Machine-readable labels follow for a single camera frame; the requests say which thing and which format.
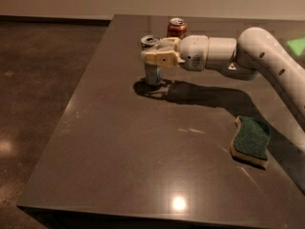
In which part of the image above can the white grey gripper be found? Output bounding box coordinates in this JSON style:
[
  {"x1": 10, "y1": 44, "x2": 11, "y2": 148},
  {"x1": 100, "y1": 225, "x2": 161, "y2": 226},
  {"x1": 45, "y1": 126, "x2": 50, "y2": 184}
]
[{"x1": 141, "y1": 35, "x2": 209, "y2": 72}]

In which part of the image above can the silver blue redbull can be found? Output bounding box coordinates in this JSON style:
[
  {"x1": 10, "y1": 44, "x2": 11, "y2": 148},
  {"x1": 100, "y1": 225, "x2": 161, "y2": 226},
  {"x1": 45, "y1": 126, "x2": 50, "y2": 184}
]
[{"x1": 140, "y1": 35, "x2": 162, "y2": 86}]

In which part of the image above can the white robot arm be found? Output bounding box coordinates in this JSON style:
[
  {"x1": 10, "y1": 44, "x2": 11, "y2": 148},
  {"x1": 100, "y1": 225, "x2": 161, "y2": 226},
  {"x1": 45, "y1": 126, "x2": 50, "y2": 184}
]
[{"x1": 141, "y1": 28, "x2": 305, "y2": 125}]

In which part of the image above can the red coca-cola can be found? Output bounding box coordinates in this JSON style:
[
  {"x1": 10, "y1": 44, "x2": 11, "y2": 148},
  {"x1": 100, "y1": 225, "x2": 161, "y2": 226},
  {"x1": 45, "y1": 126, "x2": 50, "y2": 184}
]
[{"x1": 167, "y1": 17, "x2": 187, "y2": 38}]

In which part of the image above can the green yellow sponge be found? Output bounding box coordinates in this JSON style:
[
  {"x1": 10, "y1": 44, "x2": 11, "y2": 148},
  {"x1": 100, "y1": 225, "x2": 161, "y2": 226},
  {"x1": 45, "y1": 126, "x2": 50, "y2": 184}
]
[{"x1": 230, "y1": 115, "x2": 271, "y2": 168}]

